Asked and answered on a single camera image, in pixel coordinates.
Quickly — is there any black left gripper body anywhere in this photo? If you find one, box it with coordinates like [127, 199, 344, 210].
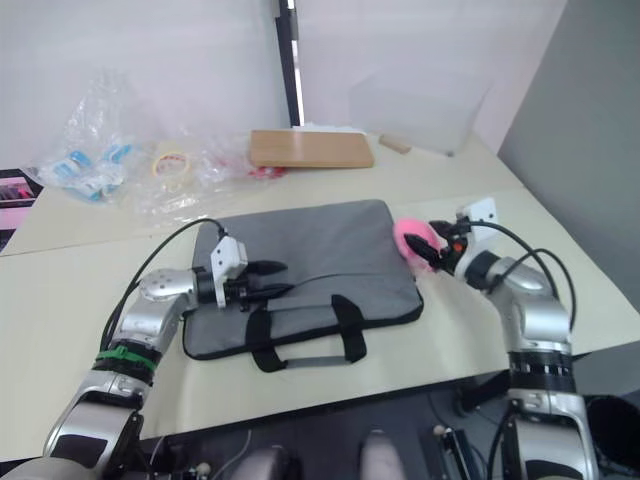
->
[223, 263, 272, 313]

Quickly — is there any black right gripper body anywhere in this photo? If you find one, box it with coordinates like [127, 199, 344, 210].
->
[436, 229, 470, 276]

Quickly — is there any pink computer mouse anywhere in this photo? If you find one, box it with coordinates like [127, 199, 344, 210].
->
[392, 215, 441, 274]

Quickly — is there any grey laptop bag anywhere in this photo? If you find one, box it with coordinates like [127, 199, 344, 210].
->
[181, 198, 426, 374]

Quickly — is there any clear bag with tape rolls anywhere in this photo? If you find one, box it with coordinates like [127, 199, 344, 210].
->
[127, 127, 256, 217]

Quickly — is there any green zip tie band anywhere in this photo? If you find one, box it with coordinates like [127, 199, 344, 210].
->
[94, 346, 157, 374]

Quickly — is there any clear bag with blue items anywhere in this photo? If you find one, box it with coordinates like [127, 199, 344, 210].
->
[35, 72, 147, 207]

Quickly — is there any red printed plastic pack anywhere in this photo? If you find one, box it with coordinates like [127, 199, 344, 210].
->
[244, 164, 290, 181]

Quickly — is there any small wooden block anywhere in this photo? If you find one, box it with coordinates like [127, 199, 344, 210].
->
[377, 133, 413, 155]

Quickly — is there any clear plastic box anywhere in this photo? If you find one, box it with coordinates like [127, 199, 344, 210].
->
[346, 62, 495, 159]

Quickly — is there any wooden board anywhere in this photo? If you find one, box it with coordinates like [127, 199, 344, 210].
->
[249, 129, 377, 170]

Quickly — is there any yellow tape roll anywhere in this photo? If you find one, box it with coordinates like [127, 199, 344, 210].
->
[151, 152, 195, 178]

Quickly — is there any pink and black sheet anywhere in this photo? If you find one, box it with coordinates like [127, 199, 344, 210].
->
[0, 166, 43, 254]

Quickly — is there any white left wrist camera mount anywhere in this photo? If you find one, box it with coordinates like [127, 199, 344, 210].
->
[209, 236, 249, 307]

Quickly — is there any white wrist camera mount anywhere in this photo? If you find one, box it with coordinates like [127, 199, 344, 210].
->
[452, 196, 500, 276]
[209, 236, 249, 307]

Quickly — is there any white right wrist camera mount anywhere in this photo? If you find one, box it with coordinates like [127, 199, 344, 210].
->
[452, 196, 500, 276]

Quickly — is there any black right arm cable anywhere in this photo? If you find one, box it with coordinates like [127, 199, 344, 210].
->
[465, 219, 578, 332]

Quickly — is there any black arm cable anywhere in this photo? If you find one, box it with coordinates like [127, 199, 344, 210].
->
[465, 219, 578, 332]
[98, 217, 227, 354]

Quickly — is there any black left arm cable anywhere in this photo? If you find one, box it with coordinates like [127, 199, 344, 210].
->
[98, 217, 227, 354]

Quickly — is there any black upright post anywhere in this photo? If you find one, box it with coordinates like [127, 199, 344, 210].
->
[274, 0, 307, 127]

